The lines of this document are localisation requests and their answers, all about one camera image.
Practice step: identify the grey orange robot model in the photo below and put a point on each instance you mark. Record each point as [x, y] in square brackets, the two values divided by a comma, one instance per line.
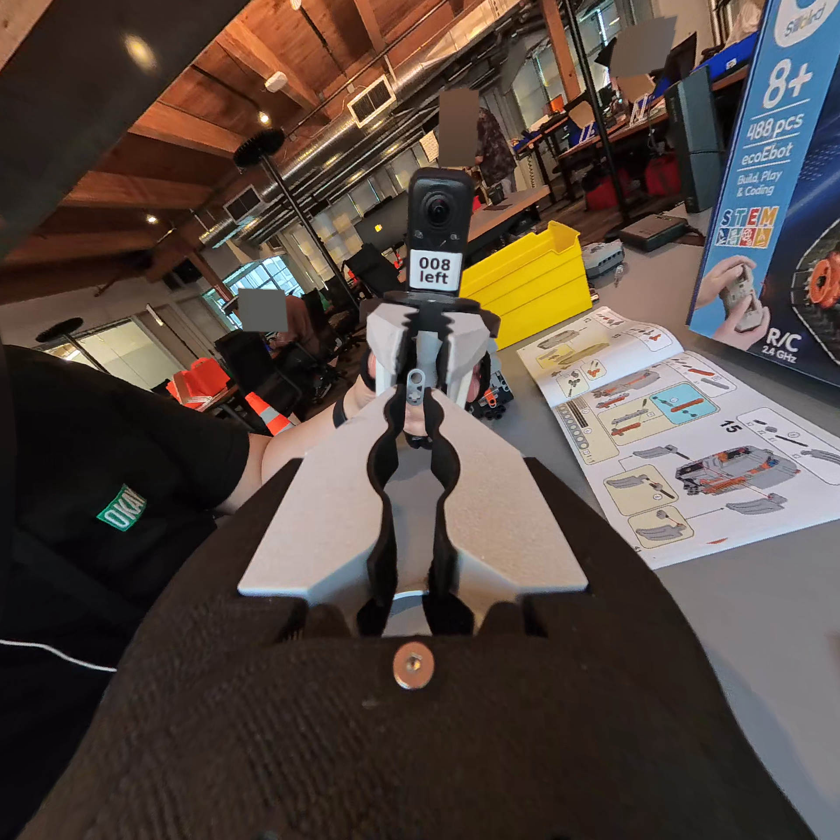
[499, 387]

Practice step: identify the red bag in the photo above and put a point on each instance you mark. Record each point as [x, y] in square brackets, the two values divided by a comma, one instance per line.
[659, 174]
[610, 190]

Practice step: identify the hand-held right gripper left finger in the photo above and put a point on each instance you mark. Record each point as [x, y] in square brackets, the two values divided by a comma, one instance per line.
[315, 525]

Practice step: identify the yellow storage bin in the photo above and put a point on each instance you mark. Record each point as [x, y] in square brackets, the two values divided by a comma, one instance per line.
[538, 289]

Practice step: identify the orange traffic cone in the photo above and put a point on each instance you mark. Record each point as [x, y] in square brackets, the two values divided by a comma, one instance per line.
[269, 417]

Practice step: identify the orange crate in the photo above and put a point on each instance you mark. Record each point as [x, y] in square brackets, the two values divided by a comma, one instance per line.
[197, 384]

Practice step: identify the grey desk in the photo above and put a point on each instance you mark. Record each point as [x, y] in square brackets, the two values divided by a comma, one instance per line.
[754, 643]

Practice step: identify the grey connector piece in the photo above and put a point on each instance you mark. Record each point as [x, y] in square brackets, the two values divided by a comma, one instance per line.
[412, 392]

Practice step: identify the black pole lamp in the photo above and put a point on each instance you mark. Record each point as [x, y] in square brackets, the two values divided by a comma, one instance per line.
[259, 148]
[59, 328]

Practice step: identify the grey background table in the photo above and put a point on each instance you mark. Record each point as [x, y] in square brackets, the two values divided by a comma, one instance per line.
[512, 210]

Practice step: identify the ceiling air vent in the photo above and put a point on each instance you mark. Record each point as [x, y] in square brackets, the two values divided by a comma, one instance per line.
[371, 100]

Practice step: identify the building instruction booklet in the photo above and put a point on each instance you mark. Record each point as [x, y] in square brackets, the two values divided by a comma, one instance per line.
[689, 420]

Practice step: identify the dark green case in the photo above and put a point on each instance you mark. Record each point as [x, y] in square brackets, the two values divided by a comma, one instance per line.
[695, 144]

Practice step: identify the person's left hand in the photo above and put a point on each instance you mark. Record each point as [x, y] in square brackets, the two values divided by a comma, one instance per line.
[358, 407]

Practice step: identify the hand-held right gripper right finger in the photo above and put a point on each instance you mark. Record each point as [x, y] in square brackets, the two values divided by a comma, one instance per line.
[512, 525]

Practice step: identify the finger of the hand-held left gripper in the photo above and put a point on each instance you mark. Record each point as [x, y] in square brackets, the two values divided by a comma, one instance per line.
[387, 348]
[466, 354]

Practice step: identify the person's black clothing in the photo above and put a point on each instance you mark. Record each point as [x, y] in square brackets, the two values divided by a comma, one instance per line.
[98, 426]

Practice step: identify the blue robot kit box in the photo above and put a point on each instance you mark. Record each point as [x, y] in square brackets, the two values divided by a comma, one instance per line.
[787, 197]

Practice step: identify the black office chair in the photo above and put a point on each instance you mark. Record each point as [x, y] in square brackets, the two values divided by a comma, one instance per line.
[249, 367]

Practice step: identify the grey brick block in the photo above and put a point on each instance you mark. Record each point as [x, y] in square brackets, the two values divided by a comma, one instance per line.
[604, 256]

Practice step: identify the black flat device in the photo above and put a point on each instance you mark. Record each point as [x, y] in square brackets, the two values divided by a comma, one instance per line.
[656, 233]

